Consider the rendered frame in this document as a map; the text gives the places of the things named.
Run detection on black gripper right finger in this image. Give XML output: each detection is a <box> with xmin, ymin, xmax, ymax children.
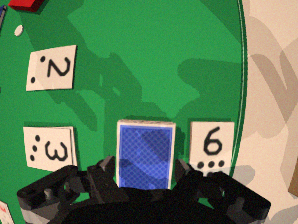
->
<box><xmin>162</xmin><ymin>159</ymin><xmax>271</xmax><ymax>224</ymax></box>

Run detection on red block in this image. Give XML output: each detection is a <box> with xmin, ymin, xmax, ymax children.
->
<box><xmin>8</xmin><ymin>0</ymin><xmax>44</xmax><ymax>12</ymax></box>

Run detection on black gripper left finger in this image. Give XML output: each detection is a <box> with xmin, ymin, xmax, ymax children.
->
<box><xmin>17</xmin><ymin>155</ymin><xmax>129</xmax><ymax>224</ymax></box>

